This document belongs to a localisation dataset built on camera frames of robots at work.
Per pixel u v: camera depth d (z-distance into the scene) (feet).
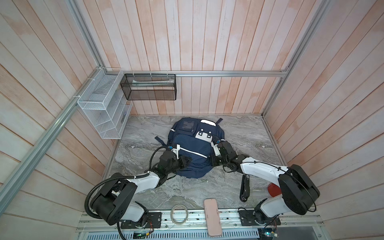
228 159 2.24
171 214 2.44
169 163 2.27
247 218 2.40
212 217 2.40
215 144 2.65
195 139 3.08
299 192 1.43
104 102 2.26
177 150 2.62
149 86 3.16
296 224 2.40
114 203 1.40
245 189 2.64
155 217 2.50
